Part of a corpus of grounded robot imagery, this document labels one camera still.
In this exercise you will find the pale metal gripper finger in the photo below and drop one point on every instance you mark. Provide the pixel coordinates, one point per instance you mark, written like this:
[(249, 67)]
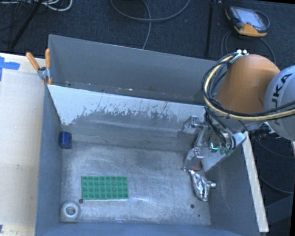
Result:
[(188, 128), (192, 157)]

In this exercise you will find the blue block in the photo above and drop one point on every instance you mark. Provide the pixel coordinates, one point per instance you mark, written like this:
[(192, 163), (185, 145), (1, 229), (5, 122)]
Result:
[(65, 140)]

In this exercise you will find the green studded flat block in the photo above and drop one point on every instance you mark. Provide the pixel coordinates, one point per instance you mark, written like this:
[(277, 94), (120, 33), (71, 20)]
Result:
[(105, 188)]

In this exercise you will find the crumpled silver foil packet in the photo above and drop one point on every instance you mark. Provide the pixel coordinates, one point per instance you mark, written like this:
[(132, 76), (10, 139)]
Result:
[(200, 185)]

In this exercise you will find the grey metal bin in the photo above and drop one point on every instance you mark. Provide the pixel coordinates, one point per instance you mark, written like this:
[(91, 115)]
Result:
[(142, 167)]

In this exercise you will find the pale wood board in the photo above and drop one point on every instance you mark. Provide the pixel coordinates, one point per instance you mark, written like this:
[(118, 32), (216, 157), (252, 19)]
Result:
[(15, 139)]

